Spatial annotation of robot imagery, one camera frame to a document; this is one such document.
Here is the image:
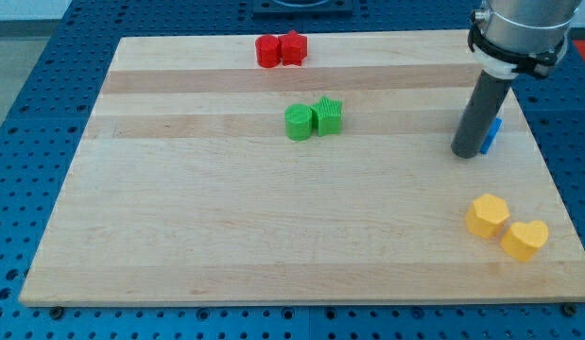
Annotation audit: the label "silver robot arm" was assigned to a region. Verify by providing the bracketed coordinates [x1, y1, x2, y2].
[468, 0, 581, 80]

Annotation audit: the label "blue triangle block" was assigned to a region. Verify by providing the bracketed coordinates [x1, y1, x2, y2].
[479, 118, 503, 155]

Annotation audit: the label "wooden board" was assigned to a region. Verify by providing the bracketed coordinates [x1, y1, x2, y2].
[20, 30, 585, 307]

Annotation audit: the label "green cylinder block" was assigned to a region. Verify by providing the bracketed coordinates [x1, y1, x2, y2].
[284, 104, 313, 141]

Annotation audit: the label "green star block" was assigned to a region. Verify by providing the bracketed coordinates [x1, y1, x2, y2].
[311, 96, 343, 137]

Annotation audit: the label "red cylinder block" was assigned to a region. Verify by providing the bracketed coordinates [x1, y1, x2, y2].
[255, 35, 281, 68]

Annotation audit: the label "red star block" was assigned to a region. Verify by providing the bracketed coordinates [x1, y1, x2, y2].
[278, 30, 308, 66]

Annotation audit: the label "dark grey cylindrical pointer tool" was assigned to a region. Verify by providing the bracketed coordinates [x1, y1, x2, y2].
[451, 71, 511, 159]

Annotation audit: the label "yellow hexagon block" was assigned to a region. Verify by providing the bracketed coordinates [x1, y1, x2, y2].
[465, 194, 510, 239]

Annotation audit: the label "yellow heart block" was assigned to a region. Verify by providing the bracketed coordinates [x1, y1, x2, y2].
[500, 220, 549, 262]

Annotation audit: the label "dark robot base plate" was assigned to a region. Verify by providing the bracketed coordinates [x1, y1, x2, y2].
[249, 0, 354, 17]

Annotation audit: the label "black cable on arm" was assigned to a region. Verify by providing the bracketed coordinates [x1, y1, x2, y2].
[467, 22, 568, 79]

